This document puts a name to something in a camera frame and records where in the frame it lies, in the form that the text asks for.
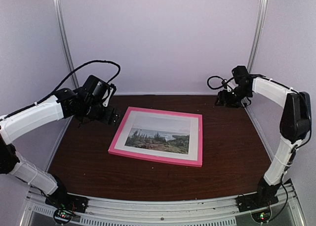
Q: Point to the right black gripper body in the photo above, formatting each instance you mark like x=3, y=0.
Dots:
x=233, y=100

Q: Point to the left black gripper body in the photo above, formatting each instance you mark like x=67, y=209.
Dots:
x=92, y=111

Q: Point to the pink wooden picture frame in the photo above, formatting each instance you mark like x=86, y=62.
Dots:
x=153, y=159

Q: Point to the white photo mat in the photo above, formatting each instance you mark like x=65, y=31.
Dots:
x=195, y=142

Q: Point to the landscape photo print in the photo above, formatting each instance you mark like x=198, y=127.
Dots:
x=160, y=134

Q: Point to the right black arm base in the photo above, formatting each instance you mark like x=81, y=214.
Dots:
x=264, y=196

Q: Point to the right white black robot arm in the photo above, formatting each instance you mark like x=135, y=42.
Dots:
x=295, y=124

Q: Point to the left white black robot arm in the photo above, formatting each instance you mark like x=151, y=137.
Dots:
x=91, y=102

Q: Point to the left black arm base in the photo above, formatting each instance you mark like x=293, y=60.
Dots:
x=61, y=199

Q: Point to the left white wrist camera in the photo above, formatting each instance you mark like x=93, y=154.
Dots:
x=108, y=95

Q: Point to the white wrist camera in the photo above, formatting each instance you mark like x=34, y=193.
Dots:
x=226, y=85
x=108, y=95

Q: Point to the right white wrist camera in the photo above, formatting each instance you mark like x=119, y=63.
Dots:
x=226, y=85

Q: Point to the right aluminium corner post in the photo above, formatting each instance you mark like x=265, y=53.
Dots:
x=260, y=22

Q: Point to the aluminium corner post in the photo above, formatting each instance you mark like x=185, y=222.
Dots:
x=64, y=40
x=260, y=22

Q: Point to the front aluminium rail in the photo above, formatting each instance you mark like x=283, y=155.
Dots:
x=224, y=211

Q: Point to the left aluminium corner post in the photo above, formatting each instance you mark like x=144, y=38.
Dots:
x=64, y=40

